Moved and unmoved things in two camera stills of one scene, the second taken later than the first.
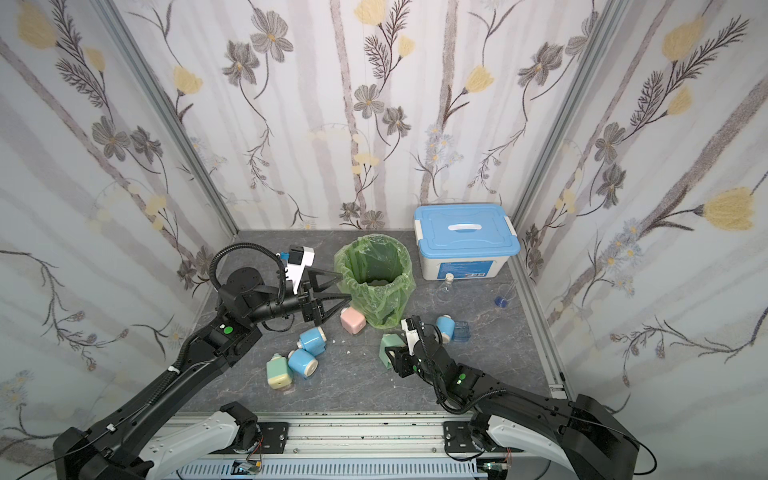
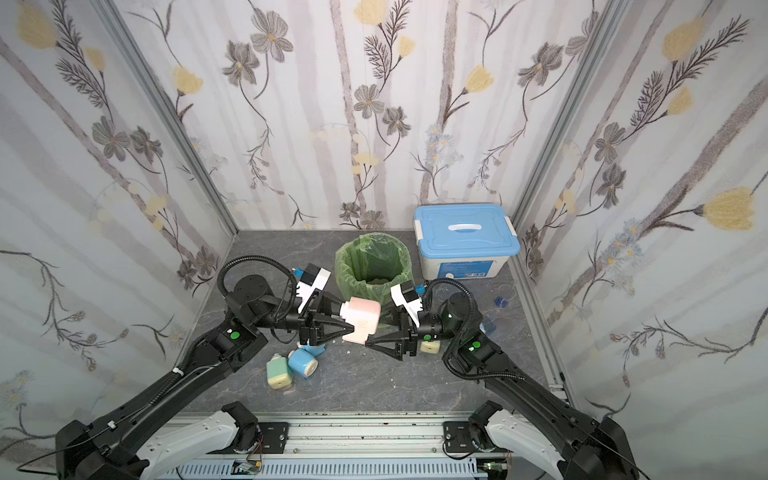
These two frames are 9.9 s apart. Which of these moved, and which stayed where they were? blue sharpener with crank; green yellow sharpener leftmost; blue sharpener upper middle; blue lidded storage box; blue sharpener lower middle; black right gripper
Moved: black right gripper; blue sharpener with crank
Stayed: green yellow sharpener leftmost; blue sharpener upper middle; blue sharpener lower middle; blue lidded storage box
